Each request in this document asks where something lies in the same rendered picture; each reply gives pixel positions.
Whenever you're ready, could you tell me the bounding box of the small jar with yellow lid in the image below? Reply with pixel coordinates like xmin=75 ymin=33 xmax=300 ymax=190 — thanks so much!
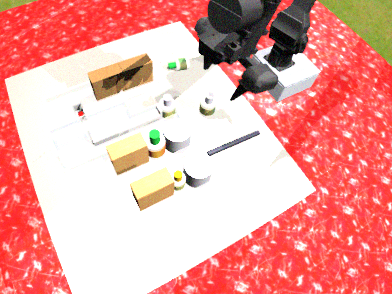
xmin=171 ymin=170 xmax=186 ymax=192

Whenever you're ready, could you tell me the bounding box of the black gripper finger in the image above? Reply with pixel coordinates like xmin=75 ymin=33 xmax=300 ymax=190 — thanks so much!
xmin=230 ymin=79 xmax=250 ymax=101
xmin=204 ymin=57 xmax=212 ymax=70

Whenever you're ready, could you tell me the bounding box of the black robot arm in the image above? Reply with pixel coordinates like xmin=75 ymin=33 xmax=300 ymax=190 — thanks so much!
xmin=198 ymin=0 xmax=316 ymax=72

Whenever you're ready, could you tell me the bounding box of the dark grey rod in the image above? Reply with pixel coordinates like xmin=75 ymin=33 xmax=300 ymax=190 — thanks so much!
xmin=207 ymin=130 xmax=260 ymax=156

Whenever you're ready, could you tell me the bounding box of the tan rectangular box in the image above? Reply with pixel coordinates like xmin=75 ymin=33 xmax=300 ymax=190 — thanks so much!
xmin=130 ymin=167 xmax=175 ymax=211

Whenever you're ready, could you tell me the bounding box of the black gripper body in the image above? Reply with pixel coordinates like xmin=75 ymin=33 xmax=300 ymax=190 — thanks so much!
xmin=194 ymin=17 xmax=279 ymax=95

